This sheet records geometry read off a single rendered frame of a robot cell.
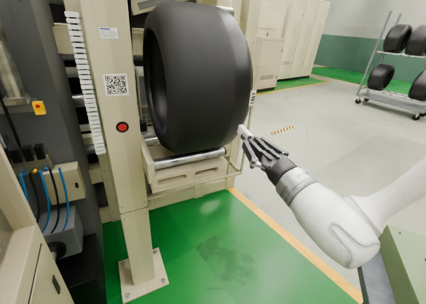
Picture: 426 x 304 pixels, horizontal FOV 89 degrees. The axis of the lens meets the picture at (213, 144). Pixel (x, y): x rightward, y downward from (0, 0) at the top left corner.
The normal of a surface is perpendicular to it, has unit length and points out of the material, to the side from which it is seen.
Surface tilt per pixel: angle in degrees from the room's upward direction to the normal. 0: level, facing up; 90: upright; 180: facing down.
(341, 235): 52
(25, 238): 0
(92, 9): 90
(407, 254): 1
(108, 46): 90
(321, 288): 0
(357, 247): 57
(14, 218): 90
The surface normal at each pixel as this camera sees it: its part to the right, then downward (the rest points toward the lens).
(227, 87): 0.44, 0.29
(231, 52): 0.41, -0.07
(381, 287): 0.07, -0.87
